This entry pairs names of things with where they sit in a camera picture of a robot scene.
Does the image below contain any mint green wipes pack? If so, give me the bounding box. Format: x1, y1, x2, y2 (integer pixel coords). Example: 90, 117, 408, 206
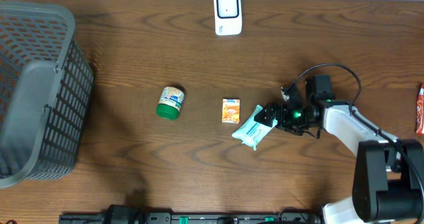
232, 105, 278, 150

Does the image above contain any orange tissue pack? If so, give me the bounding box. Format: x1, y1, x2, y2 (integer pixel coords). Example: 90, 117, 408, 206
221, 99, 240, 124

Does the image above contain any green lid jar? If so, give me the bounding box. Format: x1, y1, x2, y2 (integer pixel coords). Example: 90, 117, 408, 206
156, 86, 185, 120

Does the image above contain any red Top chocolate bar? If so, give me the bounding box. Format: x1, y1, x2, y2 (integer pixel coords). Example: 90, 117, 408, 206
416, 84, 424, 135

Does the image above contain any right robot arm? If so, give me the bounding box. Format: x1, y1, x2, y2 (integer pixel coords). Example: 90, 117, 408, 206
254, 75, 423, 223

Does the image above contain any white barcode scanner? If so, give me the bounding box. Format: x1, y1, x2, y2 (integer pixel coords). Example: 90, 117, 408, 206
213, 0, 242, 36

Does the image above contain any grey plastic basket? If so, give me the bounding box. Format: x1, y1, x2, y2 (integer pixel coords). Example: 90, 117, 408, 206
1, 1, 94, 188

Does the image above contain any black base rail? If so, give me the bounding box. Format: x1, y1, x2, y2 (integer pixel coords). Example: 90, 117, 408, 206
58, 212, 322, 224

